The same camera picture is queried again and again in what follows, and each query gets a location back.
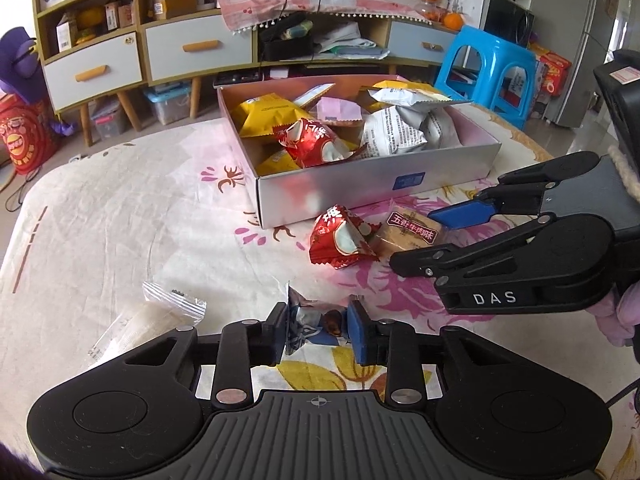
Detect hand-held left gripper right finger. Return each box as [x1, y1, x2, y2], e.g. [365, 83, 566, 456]
[347, 300, 522, 407]

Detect white cream edged snack packet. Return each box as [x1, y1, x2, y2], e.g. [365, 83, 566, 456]
[367, 85, 473, 110]

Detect wooden cabinet with drawers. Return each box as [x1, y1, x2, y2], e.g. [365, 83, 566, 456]
[31, 0, 468, 146]

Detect red orange snack cartons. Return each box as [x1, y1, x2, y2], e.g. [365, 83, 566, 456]
[530, 42, 572, 98]

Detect brown snack packet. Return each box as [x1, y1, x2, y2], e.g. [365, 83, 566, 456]
[369, 207, 445, 265]

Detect orange round object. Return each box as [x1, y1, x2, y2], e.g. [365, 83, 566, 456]
[76, 7, 105, 31]

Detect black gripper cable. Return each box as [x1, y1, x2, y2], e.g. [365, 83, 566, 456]
[604, 379, 640, 411]

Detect blue silver foil snack packet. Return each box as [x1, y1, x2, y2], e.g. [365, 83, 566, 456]
[285, 282, 353, 356]

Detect pale blue cabinet drawer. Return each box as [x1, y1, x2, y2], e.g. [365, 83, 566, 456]
[42, 32, 146, 111]
[145, 16, 253, 83]
[387, 22, 461, 63]

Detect red snack packet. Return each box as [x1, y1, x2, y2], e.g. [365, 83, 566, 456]
[309, 204, 381, 271]
[274, 117, 368, 168]

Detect pink cardboard box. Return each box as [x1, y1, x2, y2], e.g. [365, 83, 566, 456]
[216, 74, 502, 228]

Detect red printed bag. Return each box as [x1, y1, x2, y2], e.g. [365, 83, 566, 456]
[0, 92, 63, 176]

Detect blue plastic stool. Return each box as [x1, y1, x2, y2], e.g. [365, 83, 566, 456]
[432, 24, 538, 131]

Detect black bag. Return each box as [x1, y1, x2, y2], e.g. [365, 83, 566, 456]
[259, 12, 315, 61]

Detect white upright carton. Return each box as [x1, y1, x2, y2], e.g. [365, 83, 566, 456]
[55, 12, 78, 53]

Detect small brown cardboard boxes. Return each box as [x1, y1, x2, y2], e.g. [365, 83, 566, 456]
[104, 2, 135, 31]

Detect pink floral cloth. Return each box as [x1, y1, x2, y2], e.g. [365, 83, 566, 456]
[212, 0, 458, 36]

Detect purple plush toy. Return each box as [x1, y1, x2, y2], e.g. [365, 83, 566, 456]
[0, 27, 41, 96]

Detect brown cardboard box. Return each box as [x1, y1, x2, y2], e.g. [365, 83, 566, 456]
[152, 0, 198, 21]

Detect white printed snack packet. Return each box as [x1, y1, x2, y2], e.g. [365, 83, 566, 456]
[422, 106, 460, 151]
[360, 106, 431, 159]

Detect pink snack packet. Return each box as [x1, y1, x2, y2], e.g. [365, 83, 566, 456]
[317, 97, 365, 127]

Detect glass fruit bowl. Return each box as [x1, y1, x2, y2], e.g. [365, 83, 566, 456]
[414, 0, 448, 23]

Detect pile of papers and cloth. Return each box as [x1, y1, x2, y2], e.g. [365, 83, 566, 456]
[315, 22, 391, 58]

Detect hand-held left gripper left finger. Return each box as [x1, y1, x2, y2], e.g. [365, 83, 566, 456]
[120, 302, 290, 409]

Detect silver refrigerator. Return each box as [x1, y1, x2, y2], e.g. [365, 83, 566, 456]
[545, 0, 640, 128]

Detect black lid storage bin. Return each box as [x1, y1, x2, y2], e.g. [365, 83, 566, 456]
[212, 71, 263, 86]

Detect yellow waffle snack packet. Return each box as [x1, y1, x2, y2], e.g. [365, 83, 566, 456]
[235, 95, 313, 138]

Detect black microwave oven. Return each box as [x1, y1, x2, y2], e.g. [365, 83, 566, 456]
[482, 0, 536, 48]

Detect clear storage bin blue lid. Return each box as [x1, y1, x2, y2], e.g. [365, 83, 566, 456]
[145, 85, 193, 126]

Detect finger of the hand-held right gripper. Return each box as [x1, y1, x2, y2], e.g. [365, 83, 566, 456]
[428, 151, 603, 231]
[389, 212, 558, 281]

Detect clear plastic cracker packet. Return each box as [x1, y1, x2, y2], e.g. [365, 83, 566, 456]
[85, 280, 208, 366]

